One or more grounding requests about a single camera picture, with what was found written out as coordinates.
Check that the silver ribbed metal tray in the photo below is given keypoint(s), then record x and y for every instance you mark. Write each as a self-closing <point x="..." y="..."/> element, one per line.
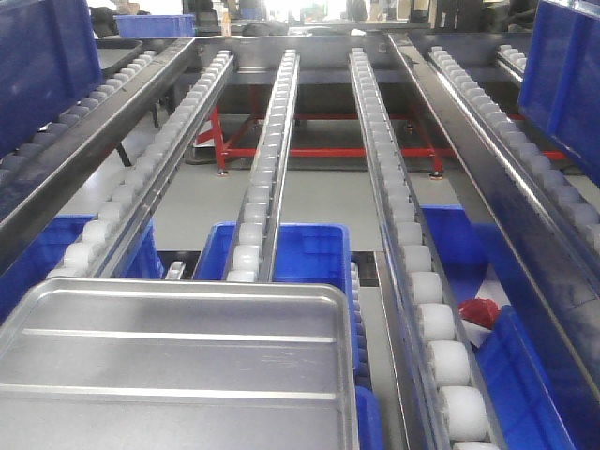
<point x="90" y="363"/>

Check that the dark grey tray far left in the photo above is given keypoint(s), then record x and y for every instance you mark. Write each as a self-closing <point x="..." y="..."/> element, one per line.
<point x="116" y="53"/>

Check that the blue bin lower middle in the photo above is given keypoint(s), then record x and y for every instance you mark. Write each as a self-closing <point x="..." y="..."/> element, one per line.
<point x="321" y="253"/>

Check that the middle roller track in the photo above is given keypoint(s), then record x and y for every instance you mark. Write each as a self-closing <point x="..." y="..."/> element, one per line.
<point x="254" y="244"/>

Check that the red crumpled bag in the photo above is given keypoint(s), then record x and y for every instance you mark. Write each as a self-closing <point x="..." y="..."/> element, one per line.
<point x="481" y="311"/>

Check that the far left roller track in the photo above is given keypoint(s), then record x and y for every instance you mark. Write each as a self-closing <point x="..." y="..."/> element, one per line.
<point x="52" y="131"/>

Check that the blue bin lower left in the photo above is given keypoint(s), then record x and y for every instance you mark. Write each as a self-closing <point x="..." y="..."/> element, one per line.
<point x="45" y="252"/>

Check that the blue crate in background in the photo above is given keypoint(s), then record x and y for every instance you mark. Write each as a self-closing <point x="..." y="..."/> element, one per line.
<point x="155" y="26"/>

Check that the blue bin upper right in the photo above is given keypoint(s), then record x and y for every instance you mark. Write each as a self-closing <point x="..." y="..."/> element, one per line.
<point x="560" y="89"/>

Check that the blue bin upper left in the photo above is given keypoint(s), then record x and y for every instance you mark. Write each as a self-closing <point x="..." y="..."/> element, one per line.
<point x="49" y="61"/>

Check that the red metal frame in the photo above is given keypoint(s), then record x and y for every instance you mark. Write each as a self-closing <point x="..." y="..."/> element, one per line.
<point x="326" y="132"/>

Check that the left steel divider rail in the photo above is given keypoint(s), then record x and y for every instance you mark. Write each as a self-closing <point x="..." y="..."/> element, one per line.
<point x="43" y="184"/>

